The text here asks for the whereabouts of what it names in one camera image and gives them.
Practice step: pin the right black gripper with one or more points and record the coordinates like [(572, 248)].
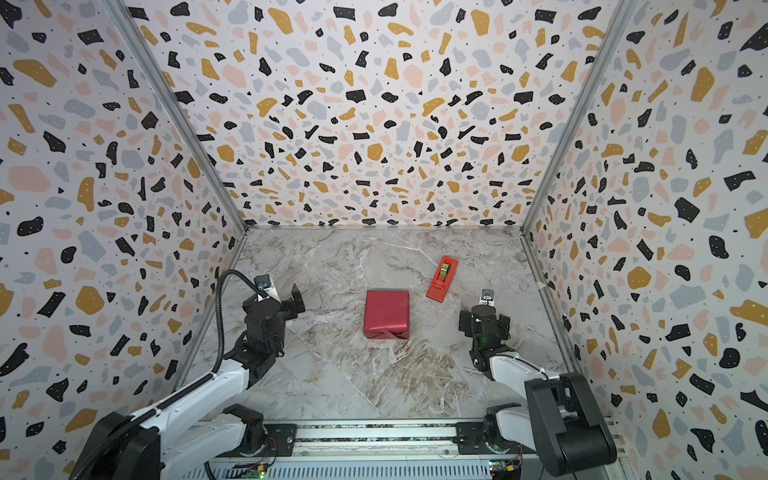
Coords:
[(484, 318)]

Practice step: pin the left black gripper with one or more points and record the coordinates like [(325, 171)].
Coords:
[(297, 305)]

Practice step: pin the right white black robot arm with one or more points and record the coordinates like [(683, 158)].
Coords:
[(559, 419)]

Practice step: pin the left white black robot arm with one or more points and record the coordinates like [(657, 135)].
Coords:
[(197, 423)]

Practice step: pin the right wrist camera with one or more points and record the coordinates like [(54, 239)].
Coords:
[(487, 297)]

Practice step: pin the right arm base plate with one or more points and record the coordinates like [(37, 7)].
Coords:
[(480, 437)]

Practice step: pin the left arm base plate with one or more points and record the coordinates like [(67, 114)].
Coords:
[(260, 439)]

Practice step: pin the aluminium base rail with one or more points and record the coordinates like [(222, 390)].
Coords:
[(337, 439)]

